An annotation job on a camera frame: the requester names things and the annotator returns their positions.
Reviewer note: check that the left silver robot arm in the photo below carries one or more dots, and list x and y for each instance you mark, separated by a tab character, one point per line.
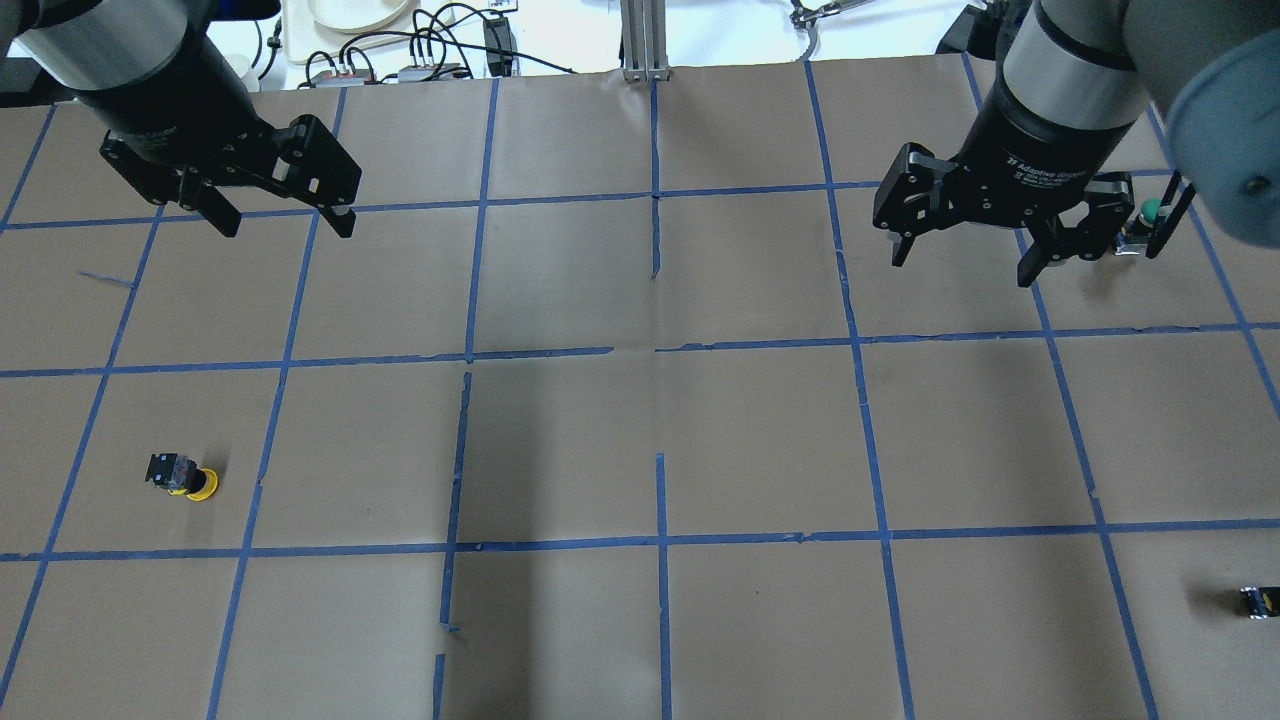
38	26

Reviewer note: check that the aluminium frame post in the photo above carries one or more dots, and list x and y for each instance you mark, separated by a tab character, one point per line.
644	56

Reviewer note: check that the yellow push button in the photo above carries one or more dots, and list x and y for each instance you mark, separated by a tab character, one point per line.
181	476

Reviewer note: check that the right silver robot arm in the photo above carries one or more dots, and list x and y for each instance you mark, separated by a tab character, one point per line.
1071	79

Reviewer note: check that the small black switch block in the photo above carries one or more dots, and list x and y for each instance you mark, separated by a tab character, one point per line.
1260	601

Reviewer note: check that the black power adapter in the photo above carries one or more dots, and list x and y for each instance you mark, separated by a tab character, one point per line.
499	44

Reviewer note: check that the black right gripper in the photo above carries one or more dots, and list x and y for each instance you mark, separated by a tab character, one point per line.
1035	140

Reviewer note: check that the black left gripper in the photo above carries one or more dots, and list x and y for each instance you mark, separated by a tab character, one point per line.
168	122

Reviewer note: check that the green push button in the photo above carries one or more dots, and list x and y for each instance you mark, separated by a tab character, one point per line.
1148	233

